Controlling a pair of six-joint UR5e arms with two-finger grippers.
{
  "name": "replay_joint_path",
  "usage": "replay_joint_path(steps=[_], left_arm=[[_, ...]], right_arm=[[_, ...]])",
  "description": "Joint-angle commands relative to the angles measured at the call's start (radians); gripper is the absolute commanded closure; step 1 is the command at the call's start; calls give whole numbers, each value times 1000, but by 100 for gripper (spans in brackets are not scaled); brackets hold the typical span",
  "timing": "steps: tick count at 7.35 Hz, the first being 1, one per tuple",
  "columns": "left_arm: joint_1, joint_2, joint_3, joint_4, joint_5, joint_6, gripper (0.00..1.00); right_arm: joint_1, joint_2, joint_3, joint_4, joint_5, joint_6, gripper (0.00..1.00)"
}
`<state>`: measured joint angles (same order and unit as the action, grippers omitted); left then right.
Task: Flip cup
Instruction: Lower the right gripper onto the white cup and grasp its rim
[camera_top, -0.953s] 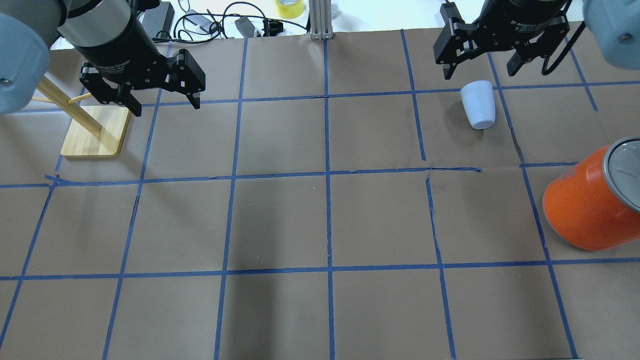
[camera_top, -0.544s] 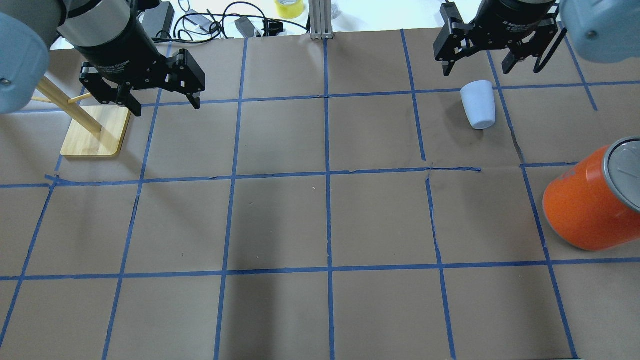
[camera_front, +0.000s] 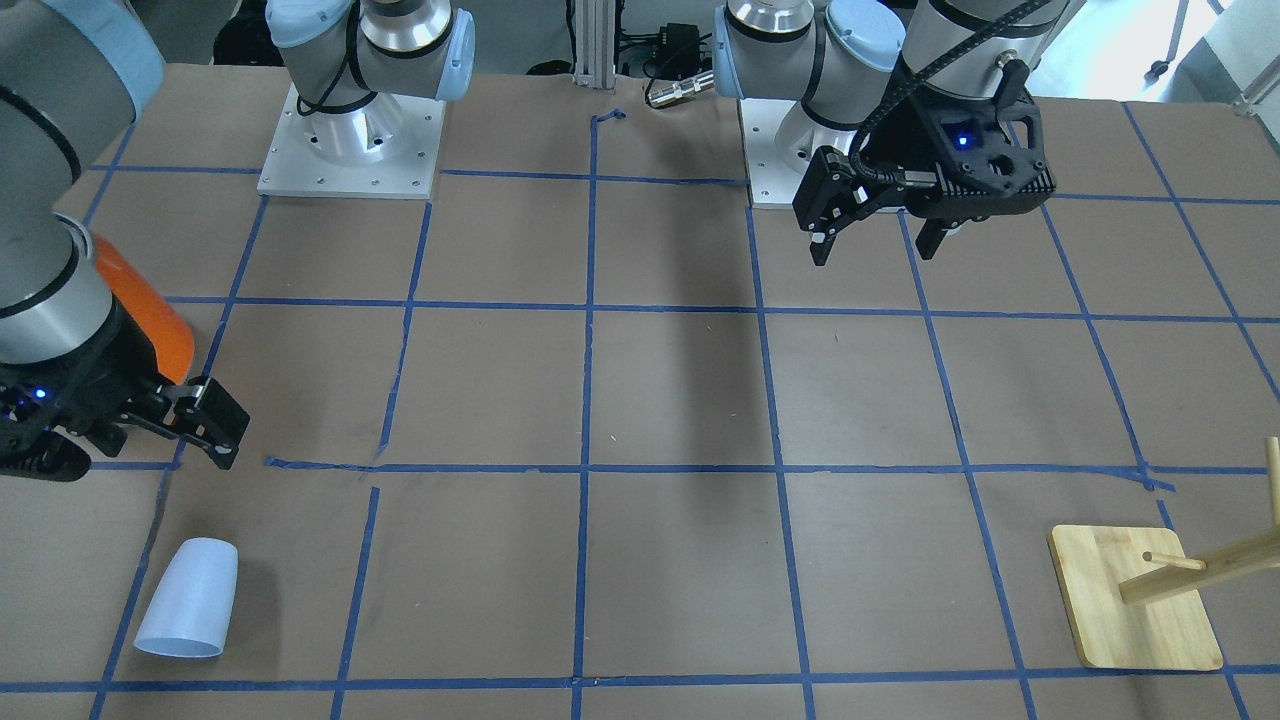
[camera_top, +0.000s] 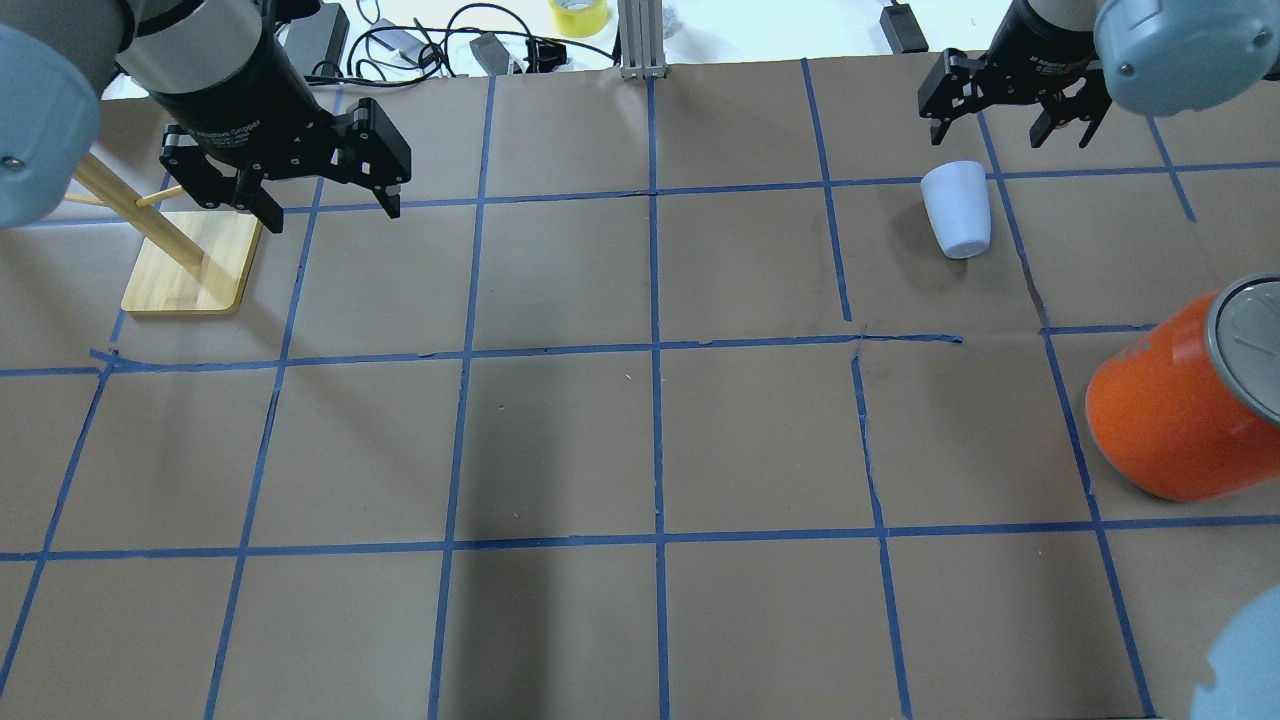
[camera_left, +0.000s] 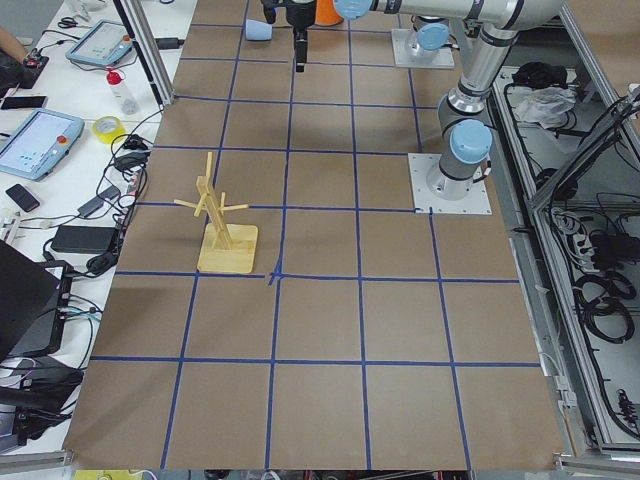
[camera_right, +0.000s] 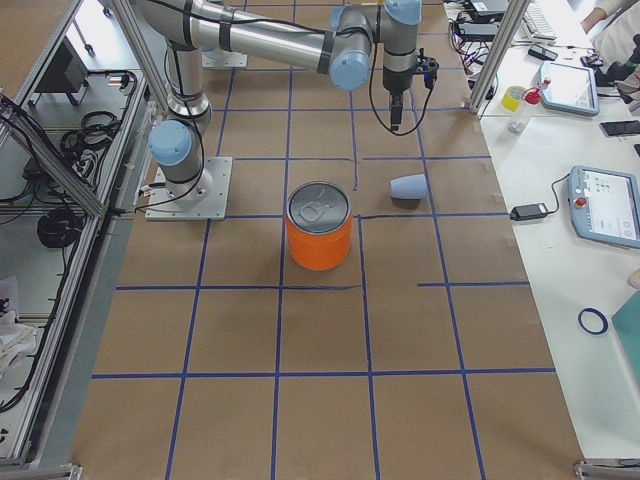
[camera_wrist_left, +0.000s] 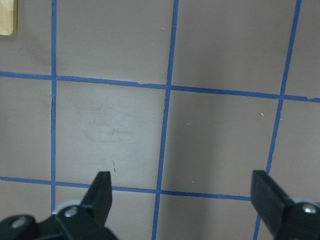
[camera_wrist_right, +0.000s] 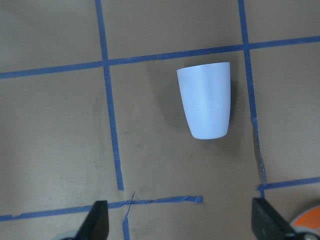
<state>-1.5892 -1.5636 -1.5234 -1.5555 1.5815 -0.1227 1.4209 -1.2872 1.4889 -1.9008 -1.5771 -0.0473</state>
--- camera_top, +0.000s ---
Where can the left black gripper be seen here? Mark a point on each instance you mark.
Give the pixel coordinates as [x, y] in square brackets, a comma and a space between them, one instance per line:
[243, 103]

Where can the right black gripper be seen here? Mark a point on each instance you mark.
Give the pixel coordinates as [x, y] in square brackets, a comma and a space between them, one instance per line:
[1047, 50]

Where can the light blue cup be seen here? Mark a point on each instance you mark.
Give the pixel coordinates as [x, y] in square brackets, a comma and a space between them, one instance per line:
[956, 198]

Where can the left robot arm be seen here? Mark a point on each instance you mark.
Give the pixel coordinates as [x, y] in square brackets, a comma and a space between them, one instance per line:
[58, 58]

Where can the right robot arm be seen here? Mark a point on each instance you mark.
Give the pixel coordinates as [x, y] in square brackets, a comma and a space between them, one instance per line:
[1160, 58]

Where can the wooden cup rack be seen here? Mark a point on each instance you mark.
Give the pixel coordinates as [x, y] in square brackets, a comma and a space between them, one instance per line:
[190, 262]

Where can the black power adapter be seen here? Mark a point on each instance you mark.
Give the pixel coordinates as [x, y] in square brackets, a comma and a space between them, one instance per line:
[314, 43]

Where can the yellow tape roll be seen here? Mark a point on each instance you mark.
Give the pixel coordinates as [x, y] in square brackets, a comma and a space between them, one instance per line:
[578, 18]

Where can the orange can with metal lid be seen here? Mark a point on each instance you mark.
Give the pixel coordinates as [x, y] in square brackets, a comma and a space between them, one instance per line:
[1190, 412]

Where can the aluminium frame post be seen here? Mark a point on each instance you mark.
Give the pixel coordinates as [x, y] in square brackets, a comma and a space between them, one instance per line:
[640, 35]

